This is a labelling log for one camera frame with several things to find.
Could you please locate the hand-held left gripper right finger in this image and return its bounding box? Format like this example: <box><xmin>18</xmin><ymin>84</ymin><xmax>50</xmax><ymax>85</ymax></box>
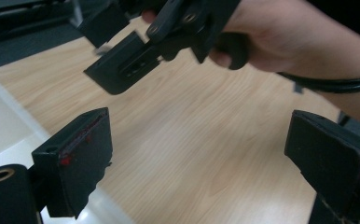
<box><xmin>284</xmin><ymin>109</ymin><xmax>360</xmax><ymax>222</ymax></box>

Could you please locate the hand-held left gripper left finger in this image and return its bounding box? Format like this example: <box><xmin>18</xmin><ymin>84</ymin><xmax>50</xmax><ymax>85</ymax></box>
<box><xmin>31</xmin><ymin>106</ymin><xmax>114</xmax><ymax>219</ymax></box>

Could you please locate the metal stand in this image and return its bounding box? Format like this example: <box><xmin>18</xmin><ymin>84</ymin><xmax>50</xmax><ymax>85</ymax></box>
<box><xmin>70</xmin><ymin>0</ymin><xmax>85</xmax><ymax>28</ymax></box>

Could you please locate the grey panel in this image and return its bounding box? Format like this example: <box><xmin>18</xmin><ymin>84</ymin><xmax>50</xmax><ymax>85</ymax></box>
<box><xmin>0</xmin><ymin>22</ymin><xmax>88</xmax><ymax>70</ymax></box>

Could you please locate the dark metal rail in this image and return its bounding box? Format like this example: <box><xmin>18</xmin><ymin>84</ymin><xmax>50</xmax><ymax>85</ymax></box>
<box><xmin>0</xmin><ymin>1</ymin><xmax>76</xmax><ymax>39</ymax></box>

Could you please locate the black cable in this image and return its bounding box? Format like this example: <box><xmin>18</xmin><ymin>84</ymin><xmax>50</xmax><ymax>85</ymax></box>
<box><xmin>276</xmin><ymin>71</ymin><xmax>360</xmax><ymax>94</ymax></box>

